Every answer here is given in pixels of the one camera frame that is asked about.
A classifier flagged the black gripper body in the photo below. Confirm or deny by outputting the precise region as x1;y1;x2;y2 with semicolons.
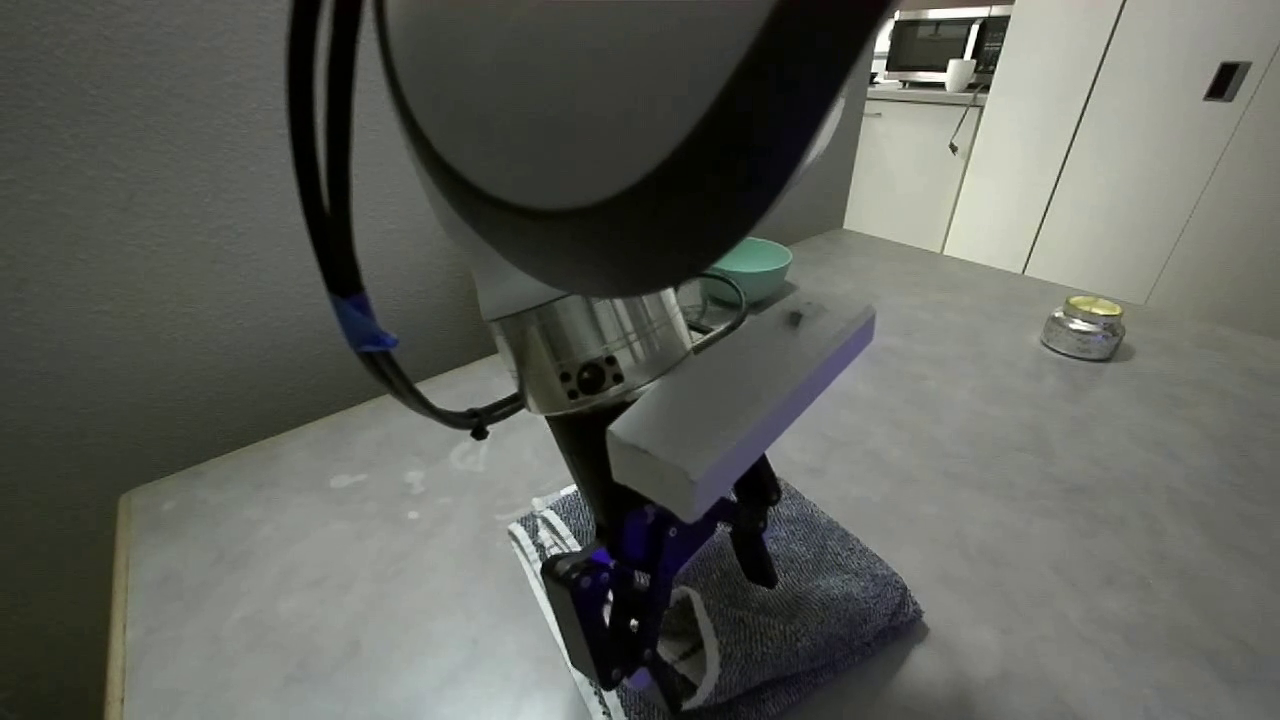
540;405;750;631

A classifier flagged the microwave oven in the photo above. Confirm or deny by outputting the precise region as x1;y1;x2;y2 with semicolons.
881;2;1015;87

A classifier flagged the tall white cabinet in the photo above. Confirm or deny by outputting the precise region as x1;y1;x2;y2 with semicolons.
939;0;1280;338

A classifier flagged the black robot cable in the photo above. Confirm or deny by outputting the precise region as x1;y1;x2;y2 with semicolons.
285;0;532;442

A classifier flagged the white low kitchen cabinet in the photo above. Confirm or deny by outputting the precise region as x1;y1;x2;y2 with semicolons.
839;85;991;259

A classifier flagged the small glass jar yellow lid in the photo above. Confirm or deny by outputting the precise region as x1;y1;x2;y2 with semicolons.
1035;293;1131;369

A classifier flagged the mint green bowl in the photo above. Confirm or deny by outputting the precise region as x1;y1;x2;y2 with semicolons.
699;232;798;308

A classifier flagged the grey blue striped towel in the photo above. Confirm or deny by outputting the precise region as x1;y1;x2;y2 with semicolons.
502;478;927;720

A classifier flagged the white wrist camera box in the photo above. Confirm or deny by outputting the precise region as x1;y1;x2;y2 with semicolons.
604;296;881;528

